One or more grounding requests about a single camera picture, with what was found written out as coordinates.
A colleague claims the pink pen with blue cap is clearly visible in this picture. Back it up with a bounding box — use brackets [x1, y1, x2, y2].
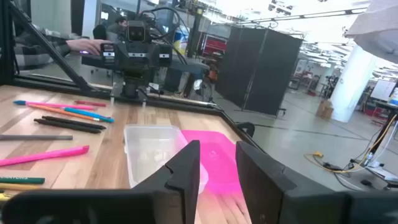
[12, 100, 96, 111]

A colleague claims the pink plastic pencil case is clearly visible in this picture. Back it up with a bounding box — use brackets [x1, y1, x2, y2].
[180, 129, 249, 195]

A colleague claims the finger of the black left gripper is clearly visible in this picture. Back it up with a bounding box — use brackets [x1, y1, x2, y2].
[100, 43, 116, 68]
[157, 44, 174, 68]

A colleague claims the black frame post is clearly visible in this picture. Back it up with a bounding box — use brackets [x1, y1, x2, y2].
[0, 0, 16, 85]

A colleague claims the white pillar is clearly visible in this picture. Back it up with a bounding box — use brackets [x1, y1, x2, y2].
[329, 45, 379, 124]

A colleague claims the person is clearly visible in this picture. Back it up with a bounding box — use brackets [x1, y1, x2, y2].
[107, 16, 129, 43]
[14, 27, 72, 71]

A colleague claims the yellow floor cable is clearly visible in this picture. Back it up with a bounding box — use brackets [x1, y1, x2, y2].
[303, 114, 398, 174]

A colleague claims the yellow pencil with pink eraser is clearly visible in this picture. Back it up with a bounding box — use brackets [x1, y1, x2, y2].
[0, 182, 42, 192]

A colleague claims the grey marker pen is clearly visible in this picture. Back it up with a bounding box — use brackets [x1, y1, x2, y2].
[0, 134, 74, 142]

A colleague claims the pink highlighter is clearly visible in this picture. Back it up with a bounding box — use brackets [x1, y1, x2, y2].
[0, 144, 90, 167]

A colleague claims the white screen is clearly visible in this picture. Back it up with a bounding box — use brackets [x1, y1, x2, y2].
[369, 79, 397, 102]

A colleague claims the black office chair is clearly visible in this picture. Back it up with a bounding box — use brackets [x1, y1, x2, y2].
[92, 24, 108, 40]

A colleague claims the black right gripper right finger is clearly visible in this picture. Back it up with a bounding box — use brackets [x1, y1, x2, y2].
[235, 141, 398, 224]

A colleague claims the black diagonal frame strut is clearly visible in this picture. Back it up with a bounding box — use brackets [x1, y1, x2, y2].
[7, 0, 94, 93]

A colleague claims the red crayon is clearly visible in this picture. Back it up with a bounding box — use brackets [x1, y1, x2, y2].
[74, 100, 108, 108]

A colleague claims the person's hand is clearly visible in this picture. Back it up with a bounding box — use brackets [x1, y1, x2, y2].
[67, 39, 111, 56]

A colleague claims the clear plastic supply box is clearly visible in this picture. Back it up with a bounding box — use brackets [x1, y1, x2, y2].
[123, 124, 210, 194]

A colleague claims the red tool cabinet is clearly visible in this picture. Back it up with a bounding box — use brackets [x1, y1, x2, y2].
[201, 35, 228, 57]

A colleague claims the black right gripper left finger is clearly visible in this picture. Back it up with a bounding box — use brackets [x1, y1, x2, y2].
[1, 139, 201, 224]

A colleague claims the cardboard box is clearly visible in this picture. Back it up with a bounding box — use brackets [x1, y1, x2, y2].
[316, 99, 334, 121]

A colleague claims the green crayon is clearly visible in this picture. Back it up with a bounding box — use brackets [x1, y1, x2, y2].
[0, 176, 46, 185]

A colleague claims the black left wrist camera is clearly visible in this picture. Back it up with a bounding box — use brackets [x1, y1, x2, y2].
[126, 20, 147, 44]

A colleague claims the black table clamp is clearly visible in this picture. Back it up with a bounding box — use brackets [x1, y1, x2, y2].
[236, 122, 256, 138]

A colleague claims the black room divider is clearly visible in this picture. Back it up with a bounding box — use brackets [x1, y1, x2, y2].
[216, 26, 304, 116]

